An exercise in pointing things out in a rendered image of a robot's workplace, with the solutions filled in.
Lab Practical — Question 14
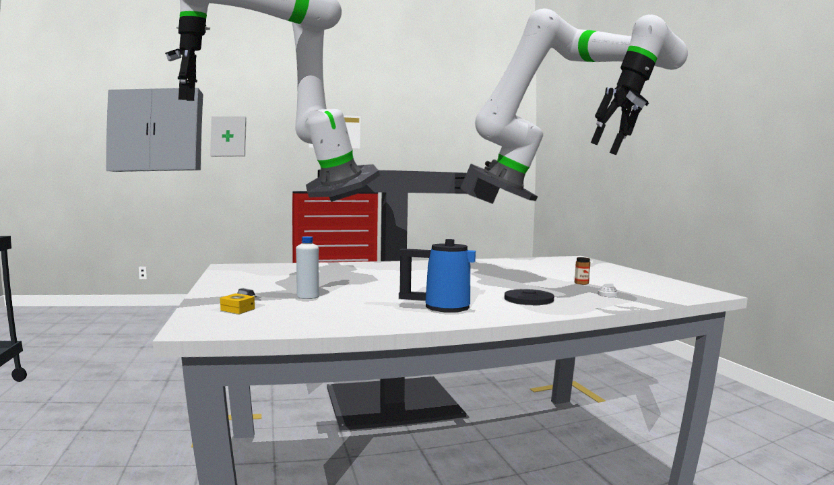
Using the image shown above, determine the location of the grey bottle with blue cap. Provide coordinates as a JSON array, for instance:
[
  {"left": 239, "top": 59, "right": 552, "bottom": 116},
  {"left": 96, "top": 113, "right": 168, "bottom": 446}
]
[{"left": 296, "top": 236, "right": 319, "bottom": 299}]

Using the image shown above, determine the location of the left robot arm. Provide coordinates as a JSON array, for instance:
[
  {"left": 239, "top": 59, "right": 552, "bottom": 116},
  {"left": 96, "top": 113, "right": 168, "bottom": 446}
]
[{"left": 475, "top": 9, "right": 688, "bottom": 190}]

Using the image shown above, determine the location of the white kitchen timer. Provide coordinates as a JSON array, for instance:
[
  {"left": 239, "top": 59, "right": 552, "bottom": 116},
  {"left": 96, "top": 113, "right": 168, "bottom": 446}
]
[{"left": 598, "top": 284, "right": 618, "bottom": 297}]

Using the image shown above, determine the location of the brown spice jar with black lid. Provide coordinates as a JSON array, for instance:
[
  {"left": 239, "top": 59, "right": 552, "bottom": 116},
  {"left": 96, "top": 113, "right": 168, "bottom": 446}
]
[{"left": 575, "top": 257, "right": 591, "bottom": 285}]

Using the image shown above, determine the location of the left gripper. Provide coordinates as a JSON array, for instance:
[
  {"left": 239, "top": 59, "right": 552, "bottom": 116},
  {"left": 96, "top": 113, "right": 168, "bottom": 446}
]
[{"left": 591, "top": 69, "right": 645, "bottom": 155}]

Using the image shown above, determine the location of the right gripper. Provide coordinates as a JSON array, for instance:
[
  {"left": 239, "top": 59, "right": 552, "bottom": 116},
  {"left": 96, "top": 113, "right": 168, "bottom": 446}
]
[{"left": 178, "top": 34, "right": 202, "bottom": 101}]

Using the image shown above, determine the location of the black round disc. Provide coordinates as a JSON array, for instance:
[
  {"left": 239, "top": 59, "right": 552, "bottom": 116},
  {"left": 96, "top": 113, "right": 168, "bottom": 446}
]
[{"left": 504, "top": 289, "right": 554, "bottom": 305}]

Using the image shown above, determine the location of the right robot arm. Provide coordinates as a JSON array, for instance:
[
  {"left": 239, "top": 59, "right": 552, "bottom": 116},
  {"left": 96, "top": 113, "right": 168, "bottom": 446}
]
[{"left": 177, "top": 0, "right": 361, "bottom": 185}]

